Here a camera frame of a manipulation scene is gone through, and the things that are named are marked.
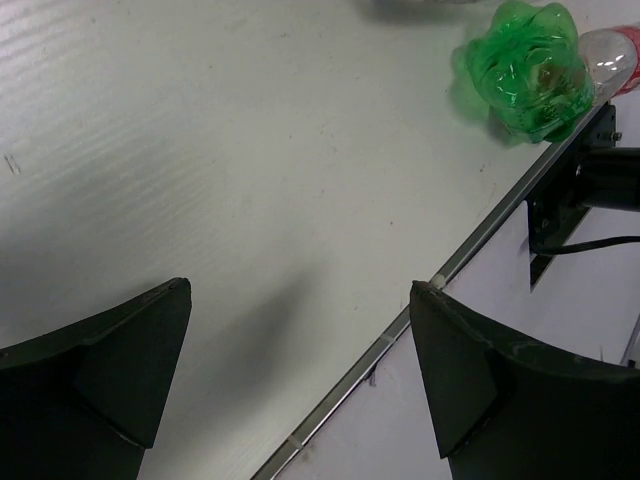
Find clear bottle red cap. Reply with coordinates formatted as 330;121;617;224
578;23;640;105

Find black cable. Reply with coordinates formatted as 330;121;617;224
530;234;640;256

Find green plastic bottle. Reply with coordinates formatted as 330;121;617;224
452;1;595;144

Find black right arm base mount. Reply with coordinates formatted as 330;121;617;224
526;102;639;286

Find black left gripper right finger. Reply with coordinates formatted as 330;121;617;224
409;281;639;479

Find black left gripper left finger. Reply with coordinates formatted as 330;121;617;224
1;278;191;479

